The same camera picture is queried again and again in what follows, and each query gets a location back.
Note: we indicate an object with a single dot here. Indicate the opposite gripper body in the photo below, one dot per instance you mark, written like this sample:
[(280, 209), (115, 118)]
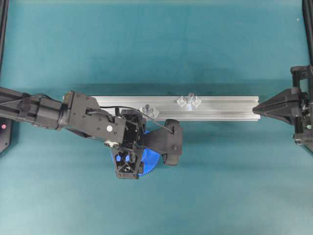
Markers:
[(303, 125)]

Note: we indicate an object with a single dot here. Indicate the opposite gripper finger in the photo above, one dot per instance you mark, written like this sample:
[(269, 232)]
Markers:
[(284, 106)]

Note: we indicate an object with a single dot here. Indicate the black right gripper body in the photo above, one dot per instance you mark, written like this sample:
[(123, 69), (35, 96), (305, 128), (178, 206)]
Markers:
[(128, 155)]

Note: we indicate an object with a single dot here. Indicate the large blue plastic gear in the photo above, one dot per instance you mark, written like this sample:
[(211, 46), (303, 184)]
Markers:
[(149, 161)]

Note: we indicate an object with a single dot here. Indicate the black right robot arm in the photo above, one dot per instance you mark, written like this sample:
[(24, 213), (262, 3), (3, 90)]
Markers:
[(79, 113)]

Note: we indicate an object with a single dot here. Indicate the steel shaft near arm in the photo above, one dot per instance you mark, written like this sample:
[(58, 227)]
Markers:
[(149, 111)]

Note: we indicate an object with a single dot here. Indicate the steel shaft with gear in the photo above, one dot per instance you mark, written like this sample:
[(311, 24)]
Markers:
[(189, 102)]

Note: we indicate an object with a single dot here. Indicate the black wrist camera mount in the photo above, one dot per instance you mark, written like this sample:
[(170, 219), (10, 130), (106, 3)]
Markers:
[(166, 143)]

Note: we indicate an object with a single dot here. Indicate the silver aluminium extrusion rail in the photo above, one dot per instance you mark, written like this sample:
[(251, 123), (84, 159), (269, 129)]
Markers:
[(212, 108)]

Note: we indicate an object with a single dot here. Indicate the black right frame post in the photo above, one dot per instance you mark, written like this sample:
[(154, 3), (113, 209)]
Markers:
[(307, 10)]

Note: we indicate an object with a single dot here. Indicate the black frame post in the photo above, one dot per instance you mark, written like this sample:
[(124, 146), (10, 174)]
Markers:
[(307, 10), (4, 6)]

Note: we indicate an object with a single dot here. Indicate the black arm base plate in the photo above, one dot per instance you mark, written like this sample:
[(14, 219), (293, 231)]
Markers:
[(5, 133)]

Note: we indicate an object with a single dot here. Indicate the black left frame post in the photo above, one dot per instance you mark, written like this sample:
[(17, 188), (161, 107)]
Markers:
[(4, 6)]

